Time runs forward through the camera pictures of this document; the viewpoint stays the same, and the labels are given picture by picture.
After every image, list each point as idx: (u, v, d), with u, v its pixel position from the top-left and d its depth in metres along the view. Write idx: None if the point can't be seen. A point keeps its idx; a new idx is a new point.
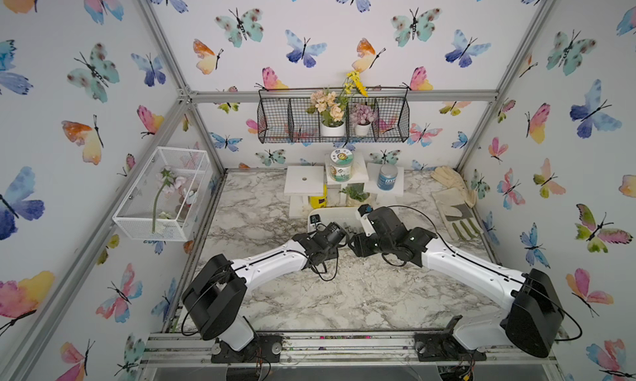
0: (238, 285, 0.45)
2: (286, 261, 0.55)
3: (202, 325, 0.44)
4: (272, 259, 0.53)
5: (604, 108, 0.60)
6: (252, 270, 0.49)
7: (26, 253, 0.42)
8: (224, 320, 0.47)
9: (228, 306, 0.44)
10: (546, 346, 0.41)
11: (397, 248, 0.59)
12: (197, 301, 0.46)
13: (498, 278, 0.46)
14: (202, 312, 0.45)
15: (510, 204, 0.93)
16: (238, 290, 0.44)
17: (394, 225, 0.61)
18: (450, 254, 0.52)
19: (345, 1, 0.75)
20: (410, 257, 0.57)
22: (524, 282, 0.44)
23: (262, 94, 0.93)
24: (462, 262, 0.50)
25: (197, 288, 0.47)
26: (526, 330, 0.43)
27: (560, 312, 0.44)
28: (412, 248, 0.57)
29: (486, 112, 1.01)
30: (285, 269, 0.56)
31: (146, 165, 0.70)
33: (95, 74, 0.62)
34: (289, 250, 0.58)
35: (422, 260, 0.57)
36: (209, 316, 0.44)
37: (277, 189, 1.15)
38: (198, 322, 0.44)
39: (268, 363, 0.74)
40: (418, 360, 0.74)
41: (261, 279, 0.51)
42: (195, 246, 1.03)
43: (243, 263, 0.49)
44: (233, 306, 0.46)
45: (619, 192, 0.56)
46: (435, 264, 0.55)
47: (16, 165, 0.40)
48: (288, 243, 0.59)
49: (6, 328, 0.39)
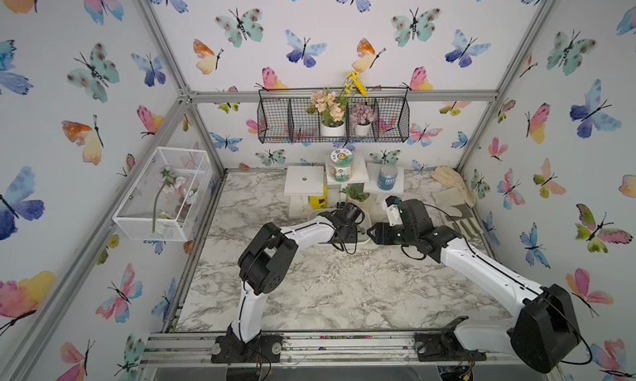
0: (291, 243, 0.53)
2: (320, 230, 0.64)
3: (260, 282, 0.52)
4: (310, 227, 0.62)
5: (604, 108, 0.60)
6: (297, 234, 0.58)
7: (26, 253, 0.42)
8: (277, 277, 0.54)
9: (286, 262, 0.54)
10: (550, 363, 0.41)
11: (419, 239, 0.63)
12: (254, 261, 0.54)
13: (514, 284, 0.46)
14: (258, 272, 0.53)
15: (510, 204, 0.93)
16: (292, 248, 0.52)
17: (421, 218, 0.62)
18: (469, 254, 0.53)
19: (345, 1, 0.75)
20: (430, 251, 0.59)
22: (542, 295, 0.43)
23: (262, 94, 0.93)
24: (481, 263, 0.51)
25: (253, 252, 0.55)
26: (531, 340, 0.43)
27: (575, 334, 0.42)
28: (434, 242, 0.59)
29: (486, 113, 1.01)
30: (320, 238, 0.66)
31: (146, 165, 0.70)
33: (95, 74, 0.62)
34: (321, 221, 0.67)
35: (441, 256, 0.58)
36: (268, 273, 0.52)
37: (277, 189, 1.15)
38: (256, 279, 0.53)
39: (268, 363, 0.74)
40: (418, 360, 0.74)
41: (303, 244, 0.60)
42: (195, 246, 1.03)
43: (288, 229, 0.58)
44: (289, 262, 0.55)
45: (619, 192, 0.56)
46: (453, 262, 0.56)
47: (16, 164, 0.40)
48: (317, 217, 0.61)
49: (6, 327, 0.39)
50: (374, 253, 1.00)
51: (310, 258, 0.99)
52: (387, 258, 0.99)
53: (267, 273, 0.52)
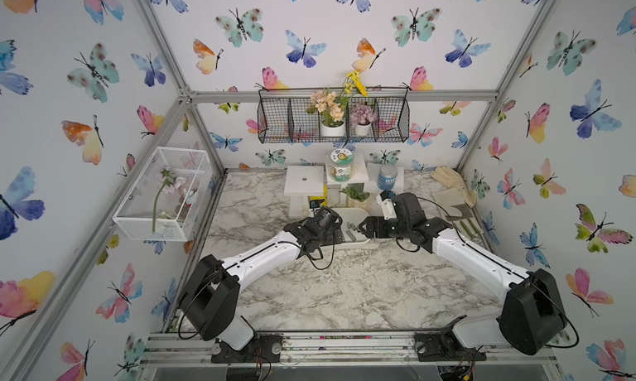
0: (232, 283, 0.44)
2: (280, 252, 0.55)
3: (201, 324, 0.44)
4: (264, 253, 0.53)
5: (604, 108, 0.60)
6: (244, 267, 0.48)
7: (26, 252, 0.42)
8: (222, 319, 0.46)
9: (226, 303, 0.45)
10: (535, 344, 0.42)
11: (411, 231, 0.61)
12: (195, 300, 0.46)
13: (501, 270, 0.47)
14: (199, 315, 0.45)
15: (510, 204, 0.93)
16: (232, 288, 0.43)
17: (414, 210, 0.64)
18: (460, 243, 0.54)
19: (345, 1, 0.75)
20: (421, 241, 0.61)
22: (528, 279, 0.44)
23: (262, 94, 0.93)
24: (470, 251, 0.52)
25: (191, 291, 0.46)
26: (518, 323, 0.44)
27: (561, 317, 0.43)
28: (426, 232, 0.60)
29: (486, 113, 1.01)
30: (279, 260, 0.56)
31: (146, 165, 0.70)
33: (95, 74, 0.62)
34: (281, 242, 0.57)
35: (432, 245, 0.60)
36: (206, 317, 0.44)
37: (277, 189, 1.15)
38: (197, 322, 0.45)
39: (268, 362, 0.74)
40: (418, 359, 0.74)
41: (254, 273, 0.51)
42: (195, 245, 1.03)
43: (233, 261, 0.49)
44: (230, 302, 0.46)
45: (619, 192, 0.56)
46: (445, 252, 0.58)
47: (17, 165, 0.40)
48: (279, 235, 0.58)
49: (6, 328, 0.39)
50: (374, 253, 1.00)
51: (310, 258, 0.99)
52: (387, 258, 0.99)
53: (206, 315, 0.44)
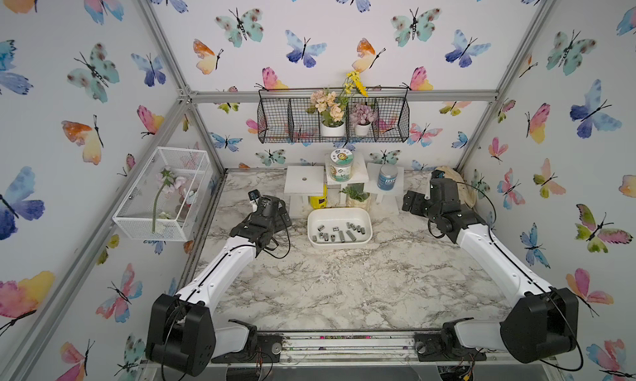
0: (199, 310, 0.42)
2: (235, 259, 0.53)
3: (185, 362, 0.41)
4: (221, 266, 0.50)
5: (604, 108, 0.60)
6: (205, 288, 0.46)
7: (26, 252, 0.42)
8: (205, 344, 0.44)
9: (204, 329, 0.43)
10: (531, 353, 0.42)
11: (441, 218, 0.61)
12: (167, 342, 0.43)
13: (522, 277, 0.45)
14: (179, 354, 0.42)
15: (510, 204, 0.93)
16: (202, 314, 0.41)
17: (450, 198, 0.62)
18: (487, 240, 0.52)
19: (345, 1, 0.75)
20: (448, 229, 0.59)
22: (548, 294, 0.42)
23: (262, 94, 0.93)
24: (494, 251, 0.50)
25: (159, 338, 0.42)
26: (522, 330, 0.43)
27: (569, 339, 0.42)
28: (455, 221, 0.59)
29: (486, 113, 1.01)
30: (238, 267, 0.54)
31: (146, 165, 0.70)
33: (95, 74, 0.62)
34: (233, 249, 0.54)
35: (458, 235, 0.58)
36: (190, 352, 0.41)
37: (277, 189, 1.15)
38: (180, 363, 0.42)
39: (268, 362, 0.74)
40: (418, 360, 0.74)
41: (219, 290, 0.48)
42: (195, 245, 1.03)
43: (192, 288, 0.45)
44: (207, 326, 0.43)
45: (619, 192, 0.56)
46: (468, 244, 0.56)
47: (16, 165, 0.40)
48: (228, 244, 0.56)
49: (6, 328, 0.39)
50: (374, 253, 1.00)
51: (310, 258, 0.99)
52: (387, 258, 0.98)
53: (189, 350, 0.41)
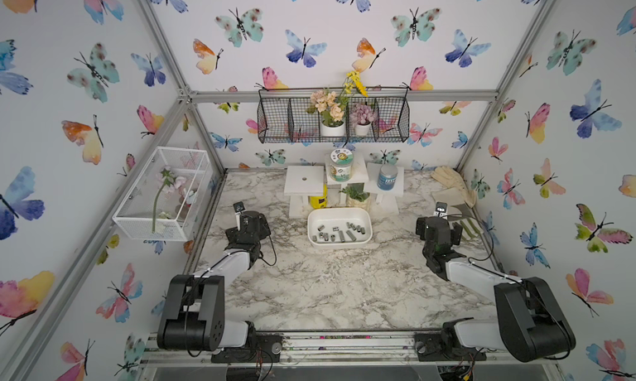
0: (216, 279, 0.47)
2: (238, 258, 0.60)
3: (202, 336, 0.43)
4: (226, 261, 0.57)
5: (604, 108, 0.60)
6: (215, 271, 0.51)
7: (26, 252, 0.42)
8: (219, 320, 0.47)
9: (218, 302, 0.46)
10: (524, 340, 0.43)
11: (431, 259, 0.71)
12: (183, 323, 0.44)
13: (497, 277, 0.52)
14: (195, 330, 0.44)
15: (510, 204, 0.93)
16: (219, 282, 0.46)
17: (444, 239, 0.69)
18: (465, 263, 0.61)
19: (345, 1, 0.75)
20: (438, 270, 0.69)
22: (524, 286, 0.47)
23: (262, 94, 0.93)
24: (473, 267, 0.58)
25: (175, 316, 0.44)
26: (509, 320, 0.45)
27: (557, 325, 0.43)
28: (441, 262, 0.67)
29: (486, 113, 1.01)
30: (239, 267, 0.61)
31: (146, 165, 0.70)
33: (95, 74, 0.62)
34: (234, 252, 0.62)
35: (447, 273, 0.66)
36: (207, 322, 0.44)
37: (277, 189, 1.15)
38: (196, 339, 0.43)
39: (268, 363, 0.74)
40: (418, 359, 0.74)
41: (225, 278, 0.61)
42: (195, 245, 1.03)
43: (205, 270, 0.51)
44: (221, 300, 0.47)
45: (619, 192, 0.56)
46: (454, 274, 0.64)
47: (17, 164, 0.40)
48: (227, 251, 0.63)
49: (6, 327, 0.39)
50: (374, 253, 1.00)
51: (310, 258, 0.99)
52: (387, 258, 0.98)
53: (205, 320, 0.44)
